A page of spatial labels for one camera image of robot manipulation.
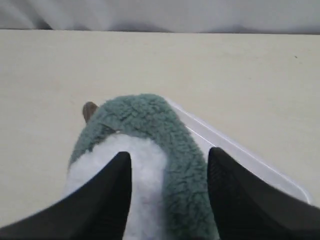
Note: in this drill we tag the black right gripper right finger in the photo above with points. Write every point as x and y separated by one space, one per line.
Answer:
247 208

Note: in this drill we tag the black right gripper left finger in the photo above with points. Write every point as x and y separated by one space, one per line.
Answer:
98 210

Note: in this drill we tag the green fuzzy scarf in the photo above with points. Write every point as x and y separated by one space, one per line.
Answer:
186 201

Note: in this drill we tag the white plastic tray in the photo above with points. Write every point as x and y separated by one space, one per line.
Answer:
206 136

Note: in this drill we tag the white backdrop curtain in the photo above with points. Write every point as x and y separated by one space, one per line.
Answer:
169 16

